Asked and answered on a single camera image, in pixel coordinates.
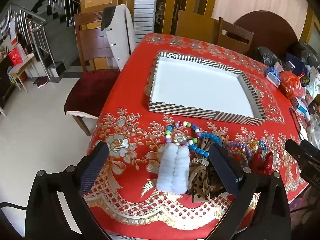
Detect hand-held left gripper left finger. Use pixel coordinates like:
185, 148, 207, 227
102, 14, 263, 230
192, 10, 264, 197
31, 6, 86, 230
25, 141, 118, 240

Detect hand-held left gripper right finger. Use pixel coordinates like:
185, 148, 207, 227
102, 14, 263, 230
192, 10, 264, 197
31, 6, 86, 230
205, 142, 292, 240

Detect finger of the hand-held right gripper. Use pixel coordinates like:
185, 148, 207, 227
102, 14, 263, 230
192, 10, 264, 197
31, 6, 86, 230
285, 139, 304, 162

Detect leopard print bow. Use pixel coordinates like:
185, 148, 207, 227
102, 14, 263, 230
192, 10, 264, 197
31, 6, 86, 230
187, 134, 234, 203

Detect blue bead bracelet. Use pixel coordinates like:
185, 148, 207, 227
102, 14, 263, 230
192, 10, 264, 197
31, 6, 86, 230
189, 132, 224, 158

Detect red shiny bow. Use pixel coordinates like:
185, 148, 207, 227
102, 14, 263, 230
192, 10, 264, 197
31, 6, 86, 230
250, 152, 274, 175

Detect white fluffy scrunchie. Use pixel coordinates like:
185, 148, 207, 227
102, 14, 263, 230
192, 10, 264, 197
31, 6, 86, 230
156, 145, 189, 195

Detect multicoloured bead bracelet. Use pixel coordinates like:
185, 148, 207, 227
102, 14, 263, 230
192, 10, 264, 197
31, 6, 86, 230
165, 121, 203, 148

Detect striped cardboard tray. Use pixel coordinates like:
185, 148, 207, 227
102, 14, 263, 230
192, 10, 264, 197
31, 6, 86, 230
148, 51, 266, 127

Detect pile of small packages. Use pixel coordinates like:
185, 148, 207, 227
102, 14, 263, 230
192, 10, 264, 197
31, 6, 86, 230
292, 65, 320, 140

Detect orange plastic bag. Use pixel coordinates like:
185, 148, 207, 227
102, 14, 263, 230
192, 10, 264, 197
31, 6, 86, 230
279, 71, 305, 99

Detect blue and white packet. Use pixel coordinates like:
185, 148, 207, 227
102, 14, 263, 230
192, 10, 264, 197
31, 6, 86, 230
265, 62, 284, 87

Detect red floral tablecloth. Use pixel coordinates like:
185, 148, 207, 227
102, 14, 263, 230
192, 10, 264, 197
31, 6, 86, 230
86, 32, 310, 237

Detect dark red seat cushion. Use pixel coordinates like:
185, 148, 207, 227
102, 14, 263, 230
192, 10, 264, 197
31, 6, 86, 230
64, 70, 122, 117

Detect navy bag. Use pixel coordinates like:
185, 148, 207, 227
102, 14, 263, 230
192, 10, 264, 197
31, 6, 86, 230
285, 52, 310, 80

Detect black plastic bag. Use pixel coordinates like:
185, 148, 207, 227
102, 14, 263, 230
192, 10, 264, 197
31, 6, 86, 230
290, 40, 319, 63
250, 46, 283, 67

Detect pair of dark shoes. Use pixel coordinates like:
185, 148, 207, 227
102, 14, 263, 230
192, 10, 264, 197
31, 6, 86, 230
32, 77, 50, 88

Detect round brown table top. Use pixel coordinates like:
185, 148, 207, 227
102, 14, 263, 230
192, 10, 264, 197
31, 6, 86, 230
234, 10, 299, 60

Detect small wooden side table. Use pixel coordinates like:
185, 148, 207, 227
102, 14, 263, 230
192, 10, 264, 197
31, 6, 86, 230
7, 54, 35, 93

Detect wooden chair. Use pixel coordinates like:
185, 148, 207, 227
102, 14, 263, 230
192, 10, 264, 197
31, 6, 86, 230
216, 17, 254, 54
64, 12, 135, 137

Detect white jacket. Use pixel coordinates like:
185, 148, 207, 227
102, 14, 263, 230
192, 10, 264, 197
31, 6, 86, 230
101, 4, 137, 72

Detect red gift bag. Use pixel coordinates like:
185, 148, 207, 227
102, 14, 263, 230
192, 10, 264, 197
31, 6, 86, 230
9, 47, 24, 65

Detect steel stair railing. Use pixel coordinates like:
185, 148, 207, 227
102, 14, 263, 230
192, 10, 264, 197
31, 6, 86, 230
49, 0, 82, 18
0, 4, 55, 78

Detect white ribbed panel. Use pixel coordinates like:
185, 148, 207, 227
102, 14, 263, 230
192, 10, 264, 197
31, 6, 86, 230
132, 0, 158, 47

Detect wooden boards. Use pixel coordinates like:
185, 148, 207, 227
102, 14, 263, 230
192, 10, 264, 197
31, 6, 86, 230
162, 0, 220, 44

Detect black cord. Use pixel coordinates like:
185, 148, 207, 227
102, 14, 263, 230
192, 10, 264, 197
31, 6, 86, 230
289, 107, 304, 140

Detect purple bead bracelet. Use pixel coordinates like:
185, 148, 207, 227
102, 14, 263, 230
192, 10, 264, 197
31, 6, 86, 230
226, 141, 252, 167

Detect colourful translucent bracelet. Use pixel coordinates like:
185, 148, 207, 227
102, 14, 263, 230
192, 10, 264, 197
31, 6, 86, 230
249, 140, 269, 154

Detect black cable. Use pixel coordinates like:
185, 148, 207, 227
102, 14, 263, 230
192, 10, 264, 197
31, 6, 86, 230
0, 201, 28, 210

